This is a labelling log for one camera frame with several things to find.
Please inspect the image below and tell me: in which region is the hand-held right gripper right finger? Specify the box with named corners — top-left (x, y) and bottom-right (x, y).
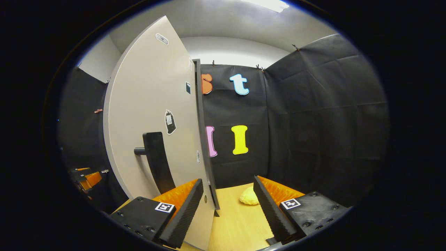
top-left (253, 175), bottom-right (351, 244)

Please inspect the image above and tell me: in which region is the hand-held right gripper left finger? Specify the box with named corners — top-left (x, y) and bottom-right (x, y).
top-left (110, 178), bottom-right (204, 249)

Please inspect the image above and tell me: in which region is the black cabinet door handle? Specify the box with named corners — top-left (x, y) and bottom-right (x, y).
top-left (134, 132), bottom-right (176, 194)

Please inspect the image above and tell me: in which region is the beige cabinet door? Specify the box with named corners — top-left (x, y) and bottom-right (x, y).
top-left (102, 15), bottom-right (216, 251)

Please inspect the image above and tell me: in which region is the dark grey cabinet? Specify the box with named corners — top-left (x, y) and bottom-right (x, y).
top-left (193, 59), bottom-right (221, 216)

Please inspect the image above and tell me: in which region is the yellow lumpy sponge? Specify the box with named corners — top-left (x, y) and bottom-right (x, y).
top-left (239, 187), bottom-right (260, 205)

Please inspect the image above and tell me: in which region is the black backdrop cloth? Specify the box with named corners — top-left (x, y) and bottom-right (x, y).
top-left (57, 33), bottom-right (389, 210)

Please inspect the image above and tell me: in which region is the long ceiling light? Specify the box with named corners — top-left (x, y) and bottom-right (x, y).
top-left (240, 0), bottom-right (290, 13)

